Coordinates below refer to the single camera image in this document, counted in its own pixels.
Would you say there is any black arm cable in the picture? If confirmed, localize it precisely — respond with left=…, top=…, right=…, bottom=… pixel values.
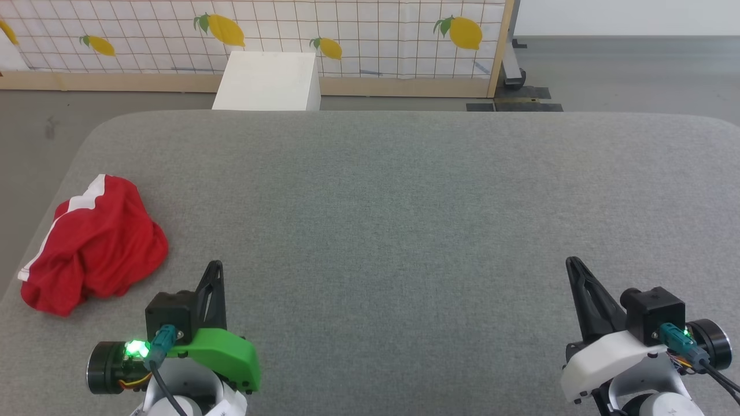
left=659, top=322, right=740, bottom=406
left=143, top=325, right=191, bottom=416

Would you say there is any white box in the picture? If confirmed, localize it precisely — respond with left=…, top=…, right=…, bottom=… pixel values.
left=212, top=51, right=322, bottom=112

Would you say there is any long black floor mat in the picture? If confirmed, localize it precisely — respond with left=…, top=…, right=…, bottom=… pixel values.
left=494, top=102, right=564, bottom=113

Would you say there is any red garment with white stripes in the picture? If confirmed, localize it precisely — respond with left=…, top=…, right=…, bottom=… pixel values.
left=18, top=174, right=169, bottom=317

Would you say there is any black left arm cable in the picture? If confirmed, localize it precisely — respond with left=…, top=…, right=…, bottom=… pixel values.
left=143, top=325, right=191, bottom=416

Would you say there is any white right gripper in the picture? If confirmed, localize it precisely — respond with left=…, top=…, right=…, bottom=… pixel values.
left=559, top=257, right=672, bottom=404

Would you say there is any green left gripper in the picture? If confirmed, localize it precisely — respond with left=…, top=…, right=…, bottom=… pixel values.
left=166, top=260, right=262, bottom=394

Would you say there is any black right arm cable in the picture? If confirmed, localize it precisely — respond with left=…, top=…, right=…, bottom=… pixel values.
left=659, top=322, right=740, bottom=406

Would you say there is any grey metal stand with caster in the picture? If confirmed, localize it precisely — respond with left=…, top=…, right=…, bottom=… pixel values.
left=502, top=0, right=528, bottom=91

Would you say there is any grey fabric sofa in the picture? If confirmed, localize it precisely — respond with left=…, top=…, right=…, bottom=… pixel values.
left=0, top=110, right=740, bottom=416

